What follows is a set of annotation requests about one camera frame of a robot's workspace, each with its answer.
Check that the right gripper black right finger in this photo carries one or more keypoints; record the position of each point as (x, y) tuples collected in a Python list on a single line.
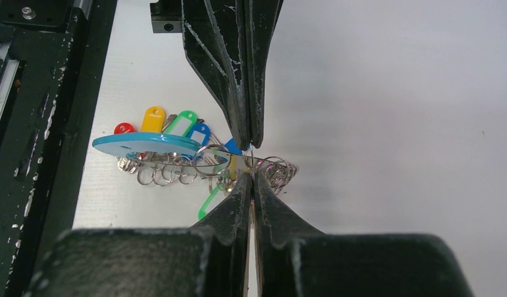
[(296, 259)]

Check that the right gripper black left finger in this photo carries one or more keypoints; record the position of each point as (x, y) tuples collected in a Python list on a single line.
[(209, 258)]

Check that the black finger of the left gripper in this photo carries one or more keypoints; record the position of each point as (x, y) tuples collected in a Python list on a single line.
[(214, 43), (261, 18)]

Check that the blue keyring with keys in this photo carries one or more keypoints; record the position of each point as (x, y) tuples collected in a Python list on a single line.
[(180, 149)]

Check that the black mounting base rail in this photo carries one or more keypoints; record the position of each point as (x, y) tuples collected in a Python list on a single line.
[(52, 57)]

